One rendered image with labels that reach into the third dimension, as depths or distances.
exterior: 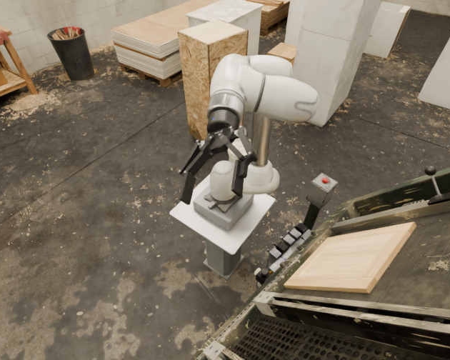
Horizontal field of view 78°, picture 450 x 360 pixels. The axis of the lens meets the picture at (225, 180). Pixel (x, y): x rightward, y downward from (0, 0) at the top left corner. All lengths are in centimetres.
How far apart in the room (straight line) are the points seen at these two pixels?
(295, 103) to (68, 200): 276
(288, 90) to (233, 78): 14
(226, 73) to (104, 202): 246
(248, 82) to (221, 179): 87
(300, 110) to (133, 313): 199
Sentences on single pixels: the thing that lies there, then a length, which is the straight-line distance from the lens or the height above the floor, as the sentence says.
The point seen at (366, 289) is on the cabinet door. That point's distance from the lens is 106.
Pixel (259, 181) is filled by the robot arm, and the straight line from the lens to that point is 155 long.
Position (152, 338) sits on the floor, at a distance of 231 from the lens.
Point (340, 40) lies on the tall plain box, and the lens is 341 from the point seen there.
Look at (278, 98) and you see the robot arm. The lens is 75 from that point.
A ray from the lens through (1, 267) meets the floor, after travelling 306.
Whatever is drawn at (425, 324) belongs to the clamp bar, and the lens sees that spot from 76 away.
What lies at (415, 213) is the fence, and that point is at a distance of 135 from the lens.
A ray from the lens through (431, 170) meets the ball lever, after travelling 130.
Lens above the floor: 219
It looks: 47 degrees down
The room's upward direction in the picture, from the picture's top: straight up
